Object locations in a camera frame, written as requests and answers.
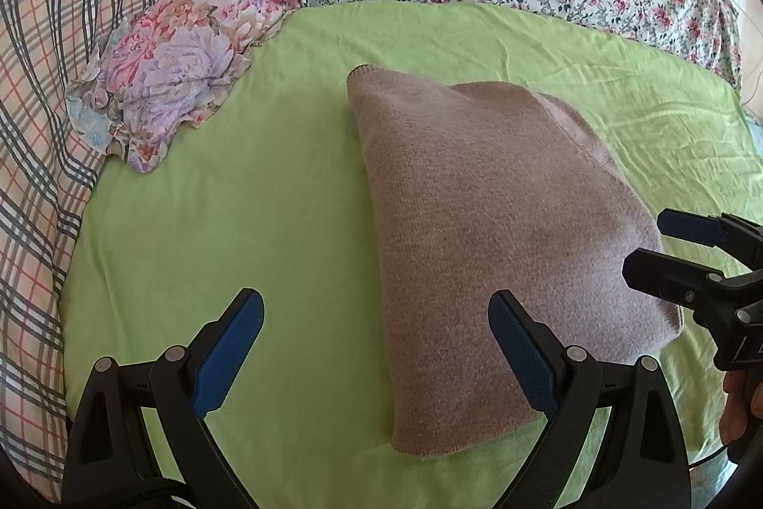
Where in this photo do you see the light green bed sheet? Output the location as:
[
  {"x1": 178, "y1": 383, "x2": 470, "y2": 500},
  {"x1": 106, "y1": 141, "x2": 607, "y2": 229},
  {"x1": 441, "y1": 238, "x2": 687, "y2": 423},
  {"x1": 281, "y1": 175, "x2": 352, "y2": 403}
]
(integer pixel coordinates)
[{"x1": 60, "y1": 2, "x2": 758, "y2": 509}]

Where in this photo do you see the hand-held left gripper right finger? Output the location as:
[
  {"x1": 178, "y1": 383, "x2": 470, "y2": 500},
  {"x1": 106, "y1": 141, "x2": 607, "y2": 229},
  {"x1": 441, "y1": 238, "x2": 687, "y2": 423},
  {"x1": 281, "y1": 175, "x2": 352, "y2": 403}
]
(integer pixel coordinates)
[{"x1": 487, "y1": 290, "x2": 692, "y2": 509}]

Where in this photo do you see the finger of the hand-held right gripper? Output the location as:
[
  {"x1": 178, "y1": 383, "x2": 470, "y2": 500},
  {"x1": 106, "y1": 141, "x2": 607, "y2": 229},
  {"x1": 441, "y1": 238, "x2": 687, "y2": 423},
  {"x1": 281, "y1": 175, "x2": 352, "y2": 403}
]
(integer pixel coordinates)
[
  {"x1": 659, "y1": 209, "x2": 763, "y2": 271},
  {"x1": 623, "y1": 247, "x2": 763, "y2": 319}
]

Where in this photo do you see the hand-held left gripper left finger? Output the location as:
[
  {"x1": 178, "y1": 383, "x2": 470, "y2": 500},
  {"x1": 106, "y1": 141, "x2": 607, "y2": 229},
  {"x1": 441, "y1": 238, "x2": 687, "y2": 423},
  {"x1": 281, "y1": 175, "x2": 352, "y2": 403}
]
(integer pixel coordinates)
[{"x1": 62, "y1": 287, "x2": 266, "y2": 509}]

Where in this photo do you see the beige knit sweater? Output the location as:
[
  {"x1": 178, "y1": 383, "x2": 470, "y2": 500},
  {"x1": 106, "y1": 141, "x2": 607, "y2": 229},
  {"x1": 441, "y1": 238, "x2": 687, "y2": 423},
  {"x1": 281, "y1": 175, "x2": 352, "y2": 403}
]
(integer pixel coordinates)
[{"x1": 347, "y1": 64, "x2": 683, "y2": 456}]

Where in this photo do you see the person's right hand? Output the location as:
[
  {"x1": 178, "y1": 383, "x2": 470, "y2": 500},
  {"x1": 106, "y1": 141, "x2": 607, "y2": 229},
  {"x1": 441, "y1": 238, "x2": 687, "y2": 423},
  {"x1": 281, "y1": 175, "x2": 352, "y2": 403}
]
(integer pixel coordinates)
[{"x1": 718, "y1": 366, "x2": 763, "y2": 447}]

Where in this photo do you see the thin white cable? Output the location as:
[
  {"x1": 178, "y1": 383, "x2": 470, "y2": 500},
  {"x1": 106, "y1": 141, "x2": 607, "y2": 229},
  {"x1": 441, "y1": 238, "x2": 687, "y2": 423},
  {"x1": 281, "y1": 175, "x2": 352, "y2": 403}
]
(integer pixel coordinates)
[{"x1": 739, "y1": 62, "x2": 763, "y2": 105}]

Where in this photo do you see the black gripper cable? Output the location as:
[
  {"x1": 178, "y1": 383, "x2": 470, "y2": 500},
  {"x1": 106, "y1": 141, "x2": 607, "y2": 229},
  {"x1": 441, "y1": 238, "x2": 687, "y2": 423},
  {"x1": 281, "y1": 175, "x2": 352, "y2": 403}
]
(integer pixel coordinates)
[{"x1": 685, "y1": 440, "x2": 743, "y2": 469}]

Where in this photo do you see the light blue cloth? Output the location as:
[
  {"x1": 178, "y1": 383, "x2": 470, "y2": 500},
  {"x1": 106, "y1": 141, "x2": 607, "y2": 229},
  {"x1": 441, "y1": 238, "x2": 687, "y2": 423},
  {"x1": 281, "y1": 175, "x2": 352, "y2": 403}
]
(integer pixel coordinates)
[{"x1": 742, "y1": 104, "x2": 763, "y2": 158}]

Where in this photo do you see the plaid bed cover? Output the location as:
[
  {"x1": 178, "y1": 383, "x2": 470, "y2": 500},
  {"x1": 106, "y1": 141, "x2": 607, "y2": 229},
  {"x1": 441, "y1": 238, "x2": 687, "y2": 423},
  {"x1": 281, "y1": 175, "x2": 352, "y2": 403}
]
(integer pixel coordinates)
[{"x1": 0, "y1": 0, "x2": 239, "y2": 504}]

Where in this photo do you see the purple floral pillow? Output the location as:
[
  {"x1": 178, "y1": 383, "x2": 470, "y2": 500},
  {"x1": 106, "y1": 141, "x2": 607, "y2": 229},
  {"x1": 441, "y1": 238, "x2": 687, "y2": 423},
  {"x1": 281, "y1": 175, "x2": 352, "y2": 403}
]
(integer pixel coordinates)
[{"x1": 65, "y1": 0, "x2": 299, "y2": 175}]

